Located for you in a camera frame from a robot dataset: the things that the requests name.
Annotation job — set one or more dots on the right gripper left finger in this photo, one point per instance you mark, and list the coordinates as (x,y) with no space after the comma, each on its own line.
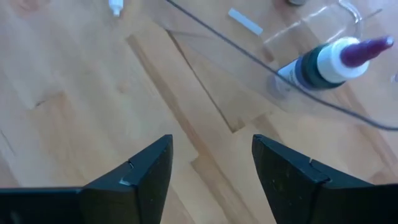
(136,193)

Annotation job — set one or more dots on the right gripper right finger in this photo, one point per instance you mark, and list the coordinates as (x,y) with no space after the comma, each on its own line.
(289,193)

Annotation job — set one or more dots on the large purple food coloring bottle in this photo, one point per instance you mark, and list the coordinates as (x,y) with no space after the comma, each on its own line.
(329,62)

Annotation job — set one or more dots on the small brown food coloring bottle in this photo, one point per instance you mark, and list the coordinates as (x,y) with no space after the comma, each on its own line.
(116,6)

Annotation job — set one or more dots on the clear plastic bin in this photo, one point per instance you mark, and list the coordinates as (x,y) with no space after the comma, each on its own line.
(236,71)

